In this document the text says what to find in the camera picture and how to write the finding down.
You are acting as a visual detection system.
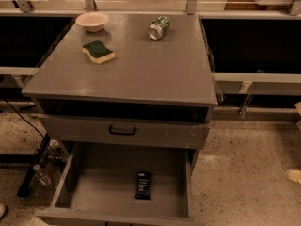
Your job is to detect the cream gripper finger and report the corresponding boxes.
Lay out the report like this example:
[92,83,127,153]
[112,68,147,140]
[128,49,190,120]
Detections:
[285,169,301,184]

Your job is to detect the dark blue rxbar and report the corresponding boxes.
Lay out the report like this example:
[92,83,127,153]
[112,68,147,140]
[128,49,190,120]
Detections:
[135,171,152,200]

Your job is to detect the closed grey top drawer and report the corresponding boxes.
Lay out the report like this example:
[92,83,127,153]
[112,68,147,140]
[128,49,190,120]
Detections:
[40,114,209,149]

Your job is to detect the grey drawer cabinet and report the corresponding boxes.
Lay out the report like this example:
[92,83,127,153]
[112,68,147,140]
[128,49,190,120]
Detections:
[24,14,217,173]

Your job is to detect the open grey middle drawer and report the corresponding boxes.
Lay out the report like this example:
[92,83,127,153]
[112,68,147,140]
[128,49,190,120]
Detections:
[36,143,196,226]

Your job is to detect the green soda can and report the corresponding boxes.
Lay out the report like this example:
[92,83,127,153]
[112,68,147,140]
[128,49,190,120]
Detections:
[149,16,170,40]

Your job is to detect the green yellow sponge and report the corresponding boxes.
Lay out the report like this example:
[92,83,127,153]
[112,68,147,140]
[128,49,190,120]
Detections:
[82,40,115,64]

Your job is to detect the clear plastic bottle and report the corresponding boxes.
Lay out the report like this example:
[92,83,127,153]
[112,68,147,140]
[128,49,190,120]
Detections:
[33,164,52,186]

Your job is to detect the beige bowl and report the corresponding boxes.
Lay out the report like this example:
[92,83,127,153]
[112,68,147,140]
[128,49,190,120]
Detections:
[75,11,109,32]

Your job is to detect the black table leg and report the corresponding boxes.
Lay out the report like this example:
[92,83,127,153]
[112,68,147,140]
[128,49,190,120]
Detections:
[16,133,51,198]

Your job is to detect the metal bracket under shelf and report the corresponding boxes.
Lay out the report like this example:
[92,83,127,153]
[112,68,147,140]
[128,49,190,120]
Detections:
[238,81,253,121]

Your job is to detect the black drawer handle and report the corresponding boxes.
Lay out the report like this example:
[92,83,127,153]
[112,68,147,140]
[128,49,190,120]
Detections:
[108,125,136,136]

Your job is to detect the black cable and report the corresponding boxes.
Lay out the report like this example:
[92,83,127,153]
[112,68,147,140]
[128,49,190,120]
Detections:
[2,98,65,162]

